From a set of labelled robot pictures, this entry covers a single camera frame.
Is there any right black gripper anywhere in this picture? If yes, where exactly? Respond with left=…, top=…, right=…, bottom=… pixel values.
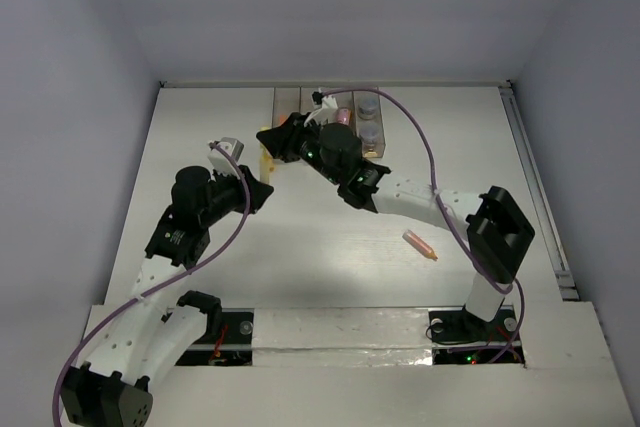
left=258, top=112, right=343, bottom=186

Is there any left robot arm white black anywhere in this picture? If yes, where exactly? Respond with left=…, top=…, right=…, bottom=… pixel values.
left=52, top=165, right=274, bottom=426

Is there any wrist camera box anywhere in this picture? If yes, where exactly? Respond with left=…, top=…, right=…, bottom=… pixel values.
left=303, top=90, right=339, bottom=127
left=208, top=137, right=244, bottom=176

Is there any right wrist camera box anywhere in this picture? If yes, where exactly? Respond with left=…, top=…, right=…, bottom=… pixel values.
left=303, top=90, right=339, bottom=127

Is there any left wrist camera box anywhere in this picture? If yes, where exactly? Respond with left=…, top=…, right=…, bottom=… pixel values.
left=208, top=137, right=244, bottom=176

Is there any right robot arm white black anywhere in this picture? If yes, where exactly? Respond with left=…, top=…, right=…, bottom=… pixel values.
left=256, top=113, right=535, bottom=339

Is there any yellow highlighter pen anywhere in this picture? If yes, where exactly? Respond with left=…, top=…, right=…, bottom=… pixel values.
left=259, top=146, right=274, bottom=184

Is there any clear bin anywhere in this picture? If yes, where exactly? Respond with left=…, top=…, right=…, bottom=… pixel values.
left=299, top=87, right=319, bottom=115
left=353, top=91, right=386, bottom=159
left=330, top=92, right=356, bottom=131
left=272, top=87, right=301, bottom=127

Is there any small clear jar blue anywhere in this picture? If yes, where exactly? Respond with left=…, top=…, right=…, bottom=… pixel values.
left=358, top=121, right=383, bottom=145

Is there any orange highlighter pen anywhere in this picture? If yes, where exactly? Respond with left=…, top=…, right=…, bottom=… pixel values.
left=402, top=229, right=438, bottom=261

